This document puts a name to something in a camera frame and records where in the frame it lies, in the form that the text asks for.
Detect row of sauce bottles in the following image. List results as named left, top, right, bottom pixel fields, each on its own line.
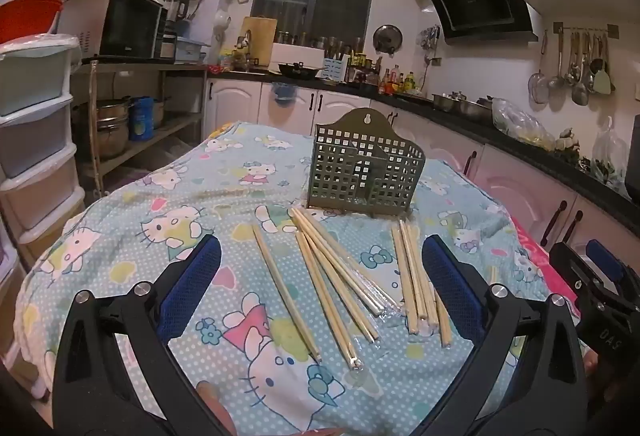
left=377, top=64, right=418, bottom=94

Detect steel ladle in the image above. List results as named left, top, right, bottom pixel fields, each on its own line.
left=571, top=32, right=591, bottom=106

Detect green perforated utensil holder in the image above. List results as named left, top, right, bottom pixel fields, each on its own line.
left=306, top=108, right=426, bottom=217

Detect green spatula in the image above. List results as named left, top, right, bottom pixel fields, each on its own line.
left=594, top=34, right=614, bottom=94

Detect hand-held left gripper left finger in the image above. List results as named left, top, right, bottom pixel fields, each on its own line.
left=51, top=233, right=236, bottom=436

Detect stacked steel pots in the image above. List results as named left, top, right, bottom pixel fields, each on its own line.
left=75, top=99, right=133, bottom=159

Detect steel pot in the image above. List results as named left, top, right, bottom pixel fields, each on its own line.
left=432, top=91, right=493, bottom=119

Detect hanging steel pot lid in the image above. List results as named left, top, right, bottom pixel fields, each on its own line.
left=373, top=25, right=403, bottom=54

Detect red plastic basin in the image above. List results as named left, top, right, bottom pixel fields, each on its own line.
left=0, top=0, right=65, bottom=44

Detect black microwave oven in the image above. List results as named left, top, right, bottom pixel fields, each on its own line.
left=57, top=0, right=168, bottom=60

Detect pale blue storage box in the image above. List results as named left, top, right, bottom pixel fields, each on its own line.
left=176, top=36, right=208, bottom=62

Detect glossy base cabinets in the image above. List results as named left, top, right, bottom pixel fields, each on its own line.
left=370, top=101, right=640, bottom=262

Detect wooden shelf rack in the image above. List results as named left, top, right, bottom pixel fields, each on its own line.
left=70, top=59, right=208, bottom=197

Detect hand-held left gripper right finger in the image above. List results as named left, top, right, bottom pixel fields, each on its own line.
left=421, top=233, right=591, bottom=436

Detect pile of bamboo chopsticks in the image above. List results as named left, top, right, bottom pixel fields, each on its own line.
left=251, top=206, right=453, bottom=372

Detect blue cloth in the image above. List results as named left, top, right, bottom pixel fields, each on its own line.
left=271, top=81, right=297, bottom=106

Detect wooden cutting board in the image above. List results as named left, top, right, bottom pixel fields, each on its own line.
left=240, top=16, right=277, bottom=67

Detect black wok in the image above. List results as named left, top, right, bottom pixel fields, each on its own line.
left=277, top=61, right=321, bottom=80

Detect utensil hanging rail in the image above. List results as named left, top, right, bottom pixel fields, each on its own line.
left=552, top=22, right=618, bottom=33

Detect blue canister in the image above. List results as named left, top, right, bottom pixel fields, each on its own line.
left=129, top=96, right=155, bottom=141

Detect clear plastic bag of vegetables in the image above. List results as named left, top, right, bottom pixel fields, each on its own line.
left=492, top=97, right=556, bottom=149

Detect arched panel base cabinets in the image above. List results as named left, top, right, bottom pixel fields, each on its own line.
left=202, top=76, right=371, bottom=137

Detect plastic drawer unit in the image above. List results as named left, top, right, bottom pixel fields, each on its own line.
left=0, top=34, right=86, bottom=262

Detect printed cartoon cat blanket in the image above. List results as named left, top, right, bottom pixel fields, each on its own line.
left=15, top=121, right=581, bottom=436

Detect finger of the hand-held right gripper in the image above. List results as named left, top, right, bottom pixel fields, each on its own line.
left=549, top=241, right=609, bottom=313
left=586, top=239, right=640, bottom=305

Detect small clear plastic bag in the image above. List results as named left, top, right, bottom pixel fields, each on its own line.
left=592, top=116, right=628, bottom=182

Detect black blender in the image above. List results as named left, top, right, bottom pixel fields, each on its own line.
left=162, top=0, right=190, bottom=24

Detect knife block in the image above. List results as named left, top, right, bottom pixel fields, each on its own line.
left=322, top=41, right=350, bottom=82

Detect hanging kitchen utensils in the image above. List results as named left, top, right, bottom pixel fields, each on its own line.
left=529, top=31, right=551, bottom=104

